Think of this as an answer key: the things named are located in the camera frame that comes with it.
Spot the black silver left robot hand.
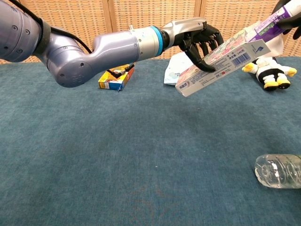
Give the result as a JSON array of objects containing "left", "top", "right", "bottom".
[{"left": 159, "top": 16, "right": 225, "bottom": 73}]

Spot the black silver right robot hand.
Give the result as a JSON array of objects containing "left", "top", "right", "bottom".
[{"left": 271, "top": 0, "right": 301, "bottom": 40}]

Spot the purple white toothpaste tube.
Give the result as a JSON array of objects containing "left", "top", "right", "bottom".
[{"left": 249, "top": 0, "right": 301, "bottom": 43}]

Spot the floral toothpaste carton box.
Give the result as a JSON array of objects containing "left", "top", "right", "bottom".
[{"left": 174, "top": 20, "right": 284, "bottom": 98}]

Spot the orange juice carton box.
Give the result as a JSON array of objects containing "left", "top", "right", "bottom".
[{"left": 97, "top": 64, "right": 135, "bottom": 92}]

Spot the woven wooden folding screen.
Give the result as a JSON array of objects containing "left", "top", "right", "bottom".
[{"left": 0, "top": 0, "right": 301, "bottom": 65}]

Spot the light blue wet wipes pack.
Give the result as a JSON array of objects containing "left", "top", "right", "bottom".
[{"left": 163, "top": 52, "right": 196, "bottom": 86}]

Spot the black white plush penguin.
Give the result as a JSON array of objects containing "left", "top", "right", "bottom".
[{"left": 241, "top": 56, "right": 298, "bottom": 92}]

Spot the blue table cloth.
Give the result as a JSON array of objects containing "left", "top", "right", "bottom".
[{"left": 0, "top": 56, "right": 301, "bottom": 226}]

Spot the large clear water bottle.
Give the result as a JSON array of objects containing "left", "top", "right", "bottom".
[{"left": 254, "top": 153, "right": 301, "bottom": 190}]

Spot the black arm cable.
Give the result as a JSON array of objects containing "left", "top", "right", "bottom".
[{"left": 8, "top": 0, "right": 135, "bottom": 78}]

